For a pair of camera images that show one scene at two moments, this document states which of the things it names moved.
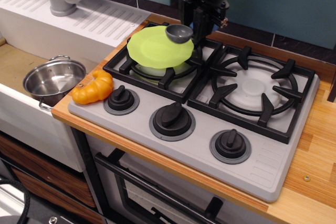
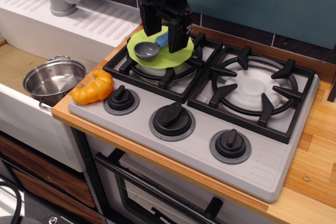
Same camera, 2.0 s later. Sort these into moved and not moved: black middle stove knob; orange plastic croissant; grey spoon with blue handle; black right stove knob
Moved: grey spoon with blue handle
Not moved: black middle stove knob; black right stove knob; orange plastic croissant
